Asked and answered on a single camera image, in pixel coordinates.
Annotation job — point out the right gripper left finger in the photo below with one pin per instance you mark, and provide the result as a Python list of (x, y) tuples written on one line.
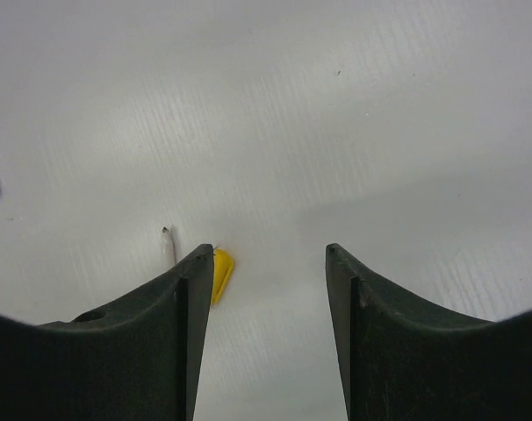
[(137, 357)]

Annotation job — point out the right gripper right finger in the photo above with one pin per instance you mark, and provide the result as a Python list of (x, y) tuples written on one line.
[(402, 357)]

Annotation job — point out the yellow marker pen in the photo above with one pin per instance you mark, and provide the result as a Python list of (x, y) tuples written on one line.
[(168, 246)]

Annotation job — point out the yellow pen cap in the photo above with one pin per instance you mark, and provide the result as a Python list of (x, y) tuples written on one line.
[(223, 268)]

